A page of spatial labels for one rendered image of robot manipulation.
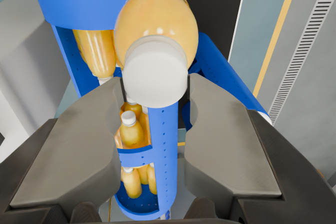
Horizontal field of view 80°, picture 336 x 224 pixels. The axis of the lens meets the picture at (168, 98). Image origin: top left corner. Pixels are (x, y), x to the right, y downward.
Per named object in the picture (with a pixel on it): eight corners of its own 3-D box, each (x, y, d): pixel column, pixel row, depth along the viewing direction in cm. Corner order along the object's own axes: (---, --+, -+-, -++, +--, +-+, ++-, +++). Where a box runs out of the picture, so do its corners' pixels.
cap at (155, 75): (180, 91, 15) (183, 107, 13) (126, 88, 14) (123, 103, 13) (190, 40, 12) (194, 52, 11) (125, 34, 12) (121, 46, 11)
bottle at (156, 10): (178, 30, 31) (197, 111, 16) (131, 25, 30) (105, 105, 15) (186, -24, 26) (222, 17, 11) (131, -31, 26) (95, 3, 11)
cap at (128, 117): (121, 117, 59) (120, 113, 57) (134, 114, 59) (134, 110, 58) (123, 127, 56) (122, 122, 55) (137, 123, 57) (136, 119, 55)
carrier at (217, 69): (205, 24, 147) (170, 41, 151) (267, 99, 79) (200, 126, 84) (215, 55, 164) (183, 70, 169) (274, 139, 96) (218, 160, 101)
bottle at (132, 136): (124, 153, 71) (115, 114, 59) (144, 148, 72) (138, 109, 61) (128, 171, 66) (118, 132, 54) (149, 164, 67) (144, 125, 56)
